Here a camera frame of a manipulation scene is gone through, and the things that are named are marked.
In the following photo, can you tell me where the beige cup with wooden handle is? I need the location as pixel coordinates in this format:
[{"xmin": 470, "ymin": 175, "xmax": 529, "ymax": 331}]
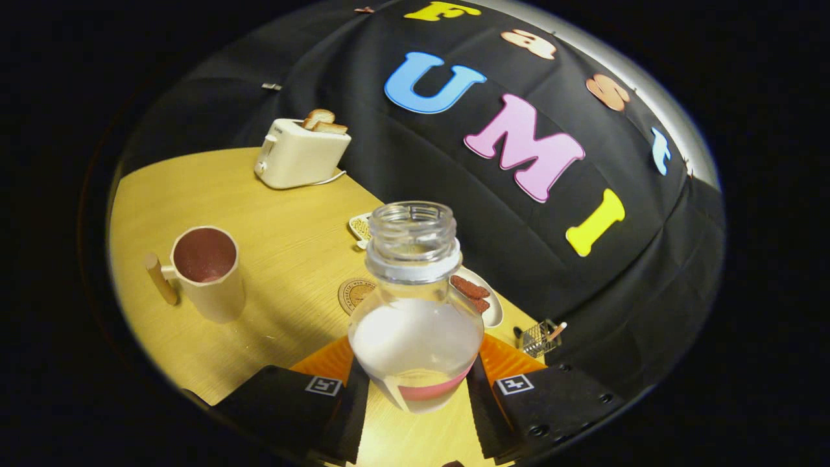
[{"xmin": 144, "ymin": 226, "xmax": 246, "ymax": 324}]

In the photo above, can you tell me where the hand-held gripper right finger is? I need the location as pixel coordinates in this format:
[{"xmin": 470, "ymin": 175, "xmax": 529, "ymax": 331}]
[{"xmin": 466, "ymin": 333, "xmax": 625, "ymax": 465}]

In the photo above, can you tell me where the wooden table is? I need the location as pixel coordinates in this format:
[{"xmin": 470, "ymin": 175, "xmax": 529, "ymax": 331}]
[{"xmin": 107, "ymin": 147, "xmax": 542, "ymax": 467}]

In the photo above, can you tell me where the white round plate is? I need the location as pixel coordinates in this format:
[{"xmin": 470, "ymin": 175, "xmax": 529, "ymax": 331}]
[{"xmin": 451, "ymin": 266, "xmax": 504, "ymax": 328}]

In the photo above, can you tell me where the white divided spice tray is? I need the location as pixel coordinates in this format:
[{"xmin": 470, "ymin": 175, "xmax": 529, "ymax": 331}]
[{"xmin": 348, "ymin": 213, "xmax": 375, "ymax": 250}]

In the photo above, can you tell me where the round wooden coaster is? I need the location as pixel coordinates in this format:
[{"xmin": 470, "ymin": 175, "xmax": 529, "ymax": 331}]
[{"xmin": 337, "ymin": 278, "xmax": 378, "ymax": 317}]

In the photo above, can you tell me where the metal wire holder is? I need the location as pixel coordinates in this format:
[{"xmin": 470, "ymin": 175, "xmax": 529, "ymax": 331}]
[{"xmin": 514, "ymin": 318, "xmax": 568, "ymax": 359}]

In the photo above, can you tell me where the clear plastic juice bottle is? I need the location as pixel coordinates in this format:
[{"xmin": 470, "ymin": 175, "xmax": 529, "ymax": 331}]
[{"xmin": 348, "ymin": 200, "xmax": 486, "ymax": 414}]

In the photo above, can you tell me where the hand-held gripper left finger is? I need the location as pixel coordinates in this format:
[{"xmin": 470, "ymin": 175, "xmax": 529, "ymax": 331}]
[{"xmin": 209, "ymin": 335, "xmax": 370, "ymax": 465}]

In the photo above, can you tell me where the cream toaster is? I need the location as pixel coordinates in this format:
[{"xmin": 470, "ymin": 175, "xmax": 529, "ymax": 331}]
[{"xmin": 254, "ymin": 118, "xmax": 352, "ymax": 190}]

